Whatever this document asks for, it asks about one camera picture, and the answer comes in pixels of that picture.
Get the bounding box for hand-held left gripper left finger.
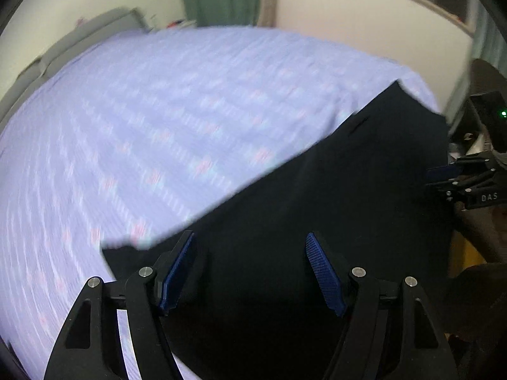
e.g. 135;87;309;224
43;230;199;380

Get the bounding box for grey headboard cushion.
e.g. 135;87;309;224
0;57;46;105
40;7;151;70

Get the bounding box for bed with purple sheet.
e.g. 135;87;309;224
0;26;444;380

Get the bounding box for white nightstand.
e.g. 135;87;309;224
158;19;197;31

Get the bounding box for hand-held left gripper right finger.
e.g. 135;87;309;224
305;231;460;380

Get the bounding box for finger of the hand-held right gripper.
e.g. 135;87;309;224
427;151;504;183
425;172;500;204

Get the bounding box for black pants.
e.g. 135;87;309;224
101;80;456;380

